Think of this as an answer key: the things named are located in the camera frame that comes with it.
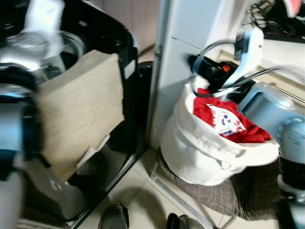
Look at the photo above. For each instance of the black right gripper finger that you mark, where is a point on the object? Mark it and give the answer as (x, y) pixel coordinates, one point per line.
(198, 64)

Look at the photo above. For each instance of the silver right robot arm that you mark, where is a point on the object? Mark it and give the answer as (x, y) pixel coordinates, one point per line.
(271, 109)

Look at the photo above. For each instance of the black washing machine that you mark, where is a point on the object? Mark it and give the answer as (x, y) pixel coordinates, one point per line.
(107, 33)

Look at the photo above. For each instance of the white cabinet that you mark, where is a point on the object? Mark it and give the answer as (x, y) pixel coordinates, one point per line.
(186, 33)

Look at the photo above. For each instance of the red garment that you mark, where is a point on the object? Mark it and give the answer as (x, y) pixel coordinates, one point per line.
(205, 112)

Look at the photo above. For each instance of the white printed garment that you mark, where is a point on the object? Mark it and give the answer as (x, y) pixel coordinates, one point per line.
(228, 120)

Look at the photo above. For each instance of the white fabric laundry bag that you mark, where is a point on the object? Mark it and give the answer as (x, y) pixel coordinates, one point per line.
(205, 152)

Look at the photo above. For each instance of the pink object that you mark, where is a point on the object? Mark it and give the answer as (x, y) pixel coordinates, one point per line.
(294, 5)

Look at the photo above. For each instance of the beige woven cloth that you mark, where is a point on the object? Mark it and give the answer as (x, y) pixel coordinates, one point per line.
(81, 109)

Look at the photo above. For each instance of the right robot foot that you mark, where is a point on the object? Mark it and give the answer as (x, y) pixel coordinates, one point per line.
(183, 223)

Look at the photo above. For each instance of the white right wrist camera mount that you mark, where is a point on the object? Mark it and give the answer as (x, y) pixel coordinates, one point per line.
(252, 52)

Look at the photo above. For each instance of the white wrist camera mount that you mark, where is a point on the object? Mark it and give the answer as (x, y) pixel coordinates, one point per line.
(44, 14)
(252, 52)

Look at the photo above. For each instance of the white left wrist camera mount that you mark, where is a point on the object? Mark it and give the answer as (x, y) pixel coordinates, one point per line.
(44, 14)

